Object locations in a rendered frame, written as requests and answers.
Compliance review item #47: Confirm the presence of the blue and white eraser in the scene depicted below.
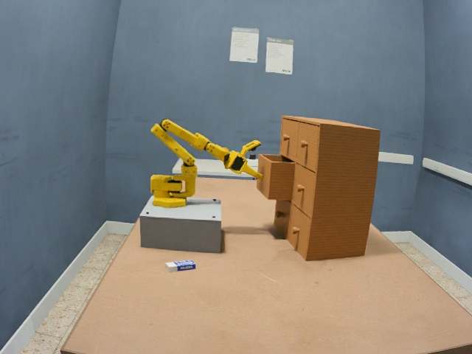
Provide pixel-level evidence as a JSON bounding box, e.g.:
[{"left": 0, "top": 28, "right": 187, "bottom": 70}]
[{"left": 165, "top": 260, "right": 195, "bottom": 272}]

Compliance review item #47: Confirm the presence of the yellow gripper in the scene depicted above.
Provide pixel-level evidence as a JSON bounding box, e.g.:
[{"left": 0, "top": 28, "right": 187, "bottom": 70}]
[{"left": 223, "top": 140, "right": 263, "bottom": 179}]

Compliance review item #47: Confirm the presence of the brown chest of drawers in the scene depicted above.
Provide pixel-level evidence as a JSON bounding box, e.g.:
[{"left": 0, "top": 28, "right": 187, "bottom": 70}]
[{"left": 274, "top": 116, "right": 381, "bottom": 261}]

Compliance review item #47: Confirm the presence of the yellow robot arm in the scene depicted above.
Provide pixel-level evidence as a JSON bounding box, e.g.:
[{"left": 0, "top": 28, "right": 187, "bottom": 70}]
[{"left": 151, "top": 119, "right": 230, "bottom": 208}]

